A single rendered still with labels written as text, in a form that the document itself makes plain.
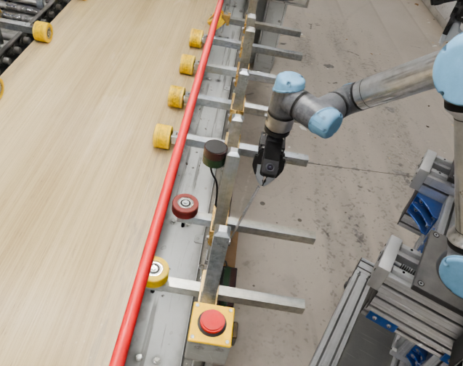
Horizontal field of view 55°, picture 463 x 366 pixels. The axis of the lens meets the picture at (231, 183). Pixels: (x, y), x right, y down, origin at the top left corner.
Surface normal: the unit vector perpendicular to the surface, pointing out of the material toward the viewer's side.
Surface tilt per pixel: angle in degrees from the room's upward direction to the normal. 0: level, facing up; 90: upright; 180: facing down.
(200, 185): 0
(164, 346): 0
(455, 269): 97
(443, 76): 84
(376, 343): 0
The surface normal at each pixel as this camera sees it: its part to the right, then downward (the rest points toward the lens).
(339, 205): 0.15, -0.71
